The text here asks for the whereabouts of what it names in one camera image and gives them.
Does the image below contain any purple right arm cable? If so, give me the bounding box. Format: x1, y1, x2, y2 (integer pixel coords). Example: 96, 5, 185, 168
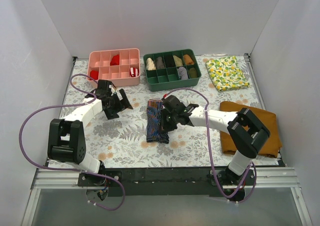
162, 87, 257, 204

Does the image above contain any mustard brown folded cloth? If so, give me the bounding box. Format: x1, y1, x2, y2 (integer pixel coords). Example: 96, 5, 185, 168
219, 101, 283, 158

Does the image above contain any green divided organizer box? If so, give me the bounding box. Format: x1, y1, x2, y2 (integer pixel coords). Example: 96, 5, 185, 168
143, 48, 202, 92

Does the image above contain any floral patterned table mat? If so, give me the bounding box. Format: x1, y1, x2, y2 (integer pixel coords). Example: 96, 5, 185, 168
47, 53, 280, 169

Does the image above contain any red rolled sock top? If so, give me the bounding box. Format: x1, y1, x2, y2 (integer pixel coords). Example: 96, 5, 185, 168
110, 54, 120, 66

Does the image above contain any orange brown rolled underwear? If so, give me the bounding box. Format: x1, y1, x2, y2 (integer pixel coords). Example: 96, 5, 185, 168
183, 54, 195, 65

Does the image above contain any red rolled sock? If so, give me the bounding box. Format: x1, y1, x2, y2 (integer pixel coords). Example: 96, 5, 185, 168
89, 70, 99, 80
110, 54, 120, 66

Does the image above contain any beige yellow rolled underwear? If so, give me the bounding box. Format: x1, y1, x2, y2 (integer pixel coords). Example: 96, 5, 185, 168
173, 55, 184, 67

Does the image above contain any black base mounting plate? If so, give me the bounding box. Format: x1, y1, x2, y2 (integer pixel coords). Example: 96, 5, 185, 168
77, 166, 241, 197

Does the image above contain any red rolled sock bottom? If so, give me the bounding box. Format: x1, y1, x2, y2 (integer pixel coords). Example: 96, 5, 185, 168
89, 70, 99, 80

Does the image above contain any cream rolled underwear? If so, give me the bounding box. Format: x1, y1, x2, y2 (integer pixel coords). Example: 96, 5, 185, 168
145, 57, 156, 71

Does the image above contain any navy striped underwear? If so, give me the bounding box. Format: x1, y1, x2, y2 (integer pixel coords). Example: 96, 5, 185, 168
146, 100, 170, 144

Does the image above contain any lemon print folded cloth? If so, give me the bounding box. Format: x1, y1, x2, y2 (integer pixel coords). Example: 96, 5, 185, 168
205, 56, 250, 92

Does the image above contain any aluminium frame rail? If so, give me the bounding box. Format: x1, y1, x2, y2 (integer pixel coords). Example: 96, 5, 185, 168
22, 167, 312, 226

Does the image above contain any olive green rolled underwear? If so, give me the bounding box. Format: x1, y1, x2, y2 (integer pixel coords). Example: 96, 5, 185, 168
188, 67, 198, 79

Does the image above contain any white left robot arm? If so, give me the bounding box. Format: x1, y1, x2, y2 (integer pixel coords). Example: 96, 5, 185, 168
47, 79, 133, 186

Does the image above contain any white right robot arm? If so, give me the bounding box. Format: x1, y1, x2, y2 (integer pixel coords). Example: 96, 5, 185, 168
159, 95, 270, 185

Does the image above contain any pink divided organizer box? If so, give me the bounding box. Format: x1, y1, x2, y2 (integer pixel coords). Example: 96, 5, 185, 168
87, 48, 141, 88

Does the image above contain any grey striped rolled underwear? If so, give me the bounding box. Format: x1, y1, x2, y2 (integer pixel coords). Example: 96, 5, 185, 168
177, 66, 189, 80

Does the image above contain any black rolled underwear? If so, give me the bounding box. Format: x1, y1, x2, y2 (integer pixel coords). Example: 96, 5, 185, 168
164, 55, 176, 68

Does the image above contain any red white striped sock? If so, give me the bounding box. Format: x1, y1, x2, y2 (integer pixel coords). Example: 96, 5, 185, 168
129, 67, 139, 78

